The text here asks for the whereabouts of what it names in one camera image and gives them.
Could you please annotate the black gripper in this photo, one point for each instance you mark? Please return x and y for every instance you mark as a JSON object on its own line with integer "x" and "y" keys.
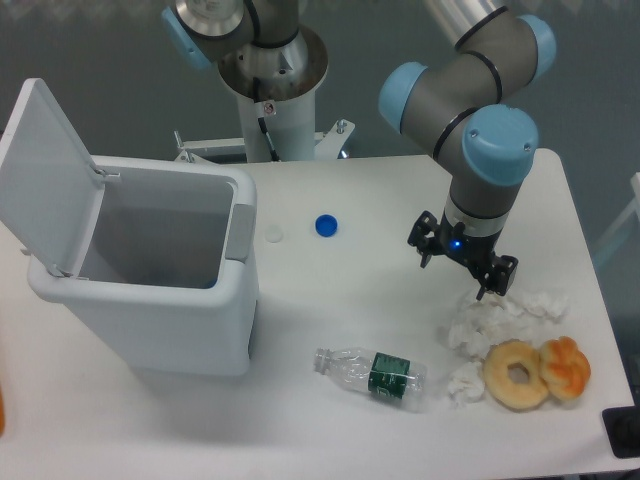
{"x": 475, "y": 253}

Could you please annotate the white bottle cap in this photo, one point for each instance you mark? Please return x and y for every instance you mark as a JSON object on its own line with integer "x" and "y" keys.
{"x": 273, "y": 234}

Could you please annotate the plain ring donut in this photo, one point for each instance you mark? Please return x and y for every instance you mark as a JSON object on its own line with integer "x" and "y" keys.
{"x": 511, "y": 374}

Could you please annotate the black device at right edge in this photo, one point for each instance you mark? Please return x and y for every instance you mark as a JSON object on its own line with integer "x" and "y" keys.
{"x": 622, "y": 428}

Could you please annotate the small crumpled white tissue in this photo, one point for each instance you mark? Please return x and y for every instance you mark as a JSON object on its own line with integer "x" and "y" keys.
{"x": 465, "y": 385}

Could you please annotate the white trash can body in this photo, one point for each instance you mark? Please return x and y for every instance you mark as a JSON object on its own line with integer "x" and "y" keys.
{"x": 169, "y": 281}

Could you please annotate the orange object at left edge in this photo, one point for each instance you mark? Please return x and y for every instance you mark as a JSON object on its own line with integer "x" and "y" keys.
{"x": 3, "y": 415}

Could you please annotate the clear plastic bottle green label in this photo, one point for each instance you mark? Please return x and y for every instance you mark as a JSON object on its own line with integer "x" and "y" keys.
{"x": 383, "y": 377}

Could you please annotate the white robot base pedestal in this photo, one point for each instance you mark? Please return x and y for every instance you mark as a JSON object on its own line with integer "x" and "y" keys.
{"x": 275, "y": 95}

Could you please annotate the large crumpled white tissue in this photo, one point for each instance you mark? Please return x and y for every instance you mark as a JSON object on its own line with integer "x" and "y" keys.
{"x": 521, "y": 315}

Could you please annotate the blue bottle cap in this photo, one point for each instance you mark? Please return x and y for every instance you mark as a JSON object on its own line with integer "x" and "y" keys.
{"x": 326, "y": 225}

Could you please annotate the white frame at right edge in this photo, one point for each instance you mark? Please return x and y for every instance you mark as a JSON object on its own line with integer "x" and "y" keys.
{"x": 619, "y": 230}

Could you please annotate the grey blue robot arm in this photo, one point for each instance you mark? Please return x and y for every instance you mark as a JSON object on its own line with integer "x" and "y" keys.
{"x": 457, "y": 114}

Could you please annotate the white trash can lid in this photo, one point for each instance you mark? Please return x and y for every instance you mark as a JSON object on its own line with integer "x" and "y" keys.
{"x": 51, "y": 188}

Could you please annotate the orange glazed twisted bread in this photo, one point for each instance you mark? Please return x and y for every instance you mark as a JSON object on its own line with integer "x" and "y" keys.
{"x": 564, "y": 368}

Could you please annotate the white metal mounting bracket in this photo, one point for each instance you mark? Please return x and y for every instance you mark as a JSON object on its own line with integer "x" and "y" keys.
{"x": 328, "y": 145}

